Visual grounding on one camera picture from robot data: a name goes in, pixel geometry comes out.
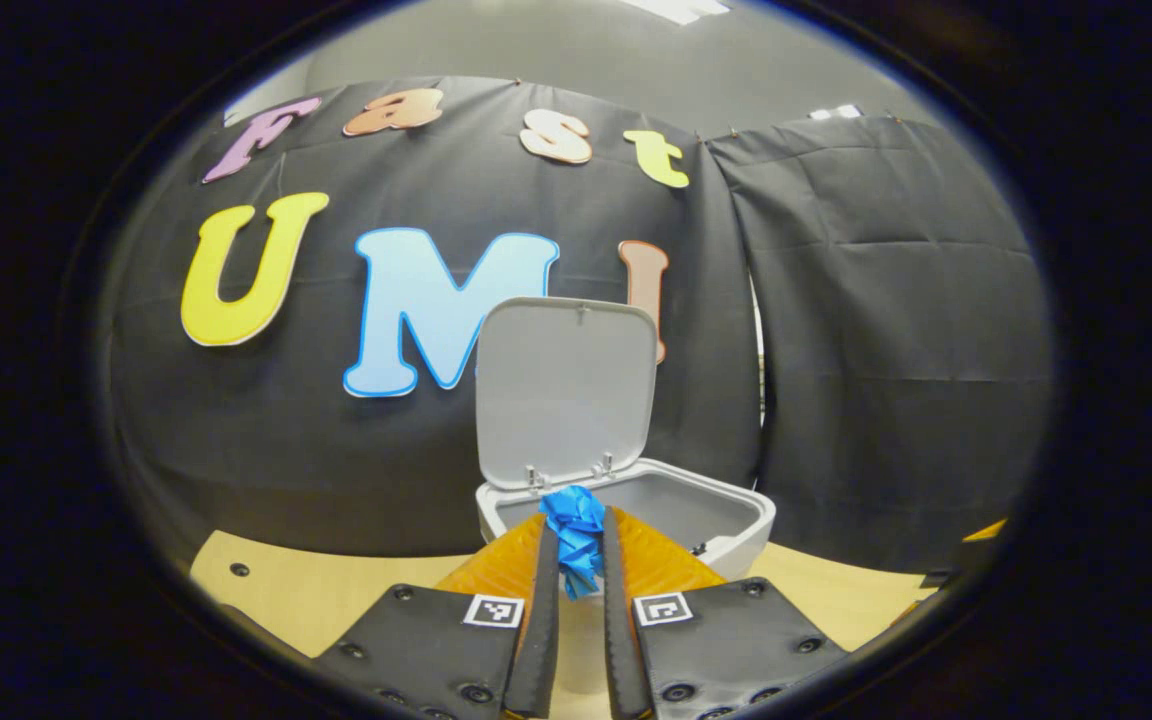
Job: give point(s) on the grey desktop garbage bin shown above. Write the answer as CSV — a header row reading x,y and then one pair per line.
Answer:
x,y
566,390

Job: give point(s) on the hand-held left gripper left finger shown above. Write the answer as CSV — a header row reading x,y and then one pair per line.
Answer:
x,y
536,640

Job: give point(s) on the black backdrop cloth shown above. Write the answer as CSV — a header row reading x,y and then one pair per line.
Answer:
x,y
836,350

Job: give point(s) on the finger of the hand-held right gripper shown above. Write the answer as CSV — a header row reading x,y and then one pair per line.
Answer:
x,y
986,530

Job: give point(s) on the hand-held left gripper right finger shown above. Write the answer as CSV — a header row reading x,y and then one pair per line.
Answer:
x,y
626,640

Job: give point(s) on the blue paper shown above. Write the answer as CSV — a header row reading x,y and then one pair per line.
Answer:
x,y
576,530

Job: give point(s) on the wooden desktop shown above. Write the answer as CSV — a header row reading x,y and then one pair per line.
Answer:
x,y
336,590

